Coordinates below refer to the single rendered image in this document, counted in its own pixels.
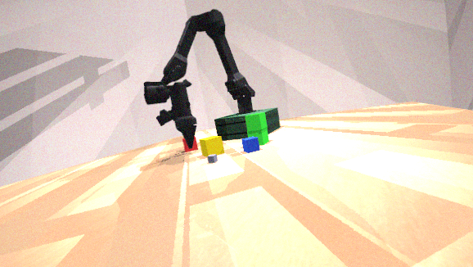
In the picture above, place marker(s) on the yellow block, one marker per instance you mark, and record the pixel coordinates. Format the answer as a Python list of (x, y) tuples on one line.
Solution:
[(211, 145)]

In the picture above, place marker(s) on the red block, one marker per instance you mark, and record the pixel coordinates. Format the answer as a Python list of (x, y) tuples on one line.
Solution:
[(194, 147)]

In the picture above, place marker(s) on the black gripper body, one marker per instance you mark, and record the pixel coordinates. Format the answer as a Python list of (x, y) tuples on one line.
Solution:
[(183, 110)]

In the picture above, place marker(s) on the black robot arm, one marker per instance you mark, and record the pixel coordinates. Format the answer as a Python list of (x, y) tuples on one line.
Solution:
[(212, 23)]

